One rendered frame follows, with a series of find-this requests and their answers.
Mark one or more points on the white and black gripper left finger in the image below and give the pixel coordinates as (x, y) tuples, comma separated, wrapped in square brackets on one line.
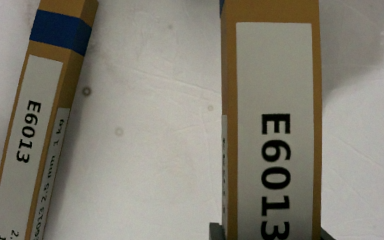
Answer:
[(216, 231)]

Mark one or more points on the tan welding electrode pack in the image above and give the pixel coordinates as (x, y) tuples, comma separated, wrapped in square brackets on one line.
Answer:
[(57, 45), (271, 123)]

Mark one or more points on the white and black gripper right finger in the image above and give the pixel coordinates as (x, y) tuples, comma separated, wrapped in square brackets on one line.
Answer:
[(324, 235)]

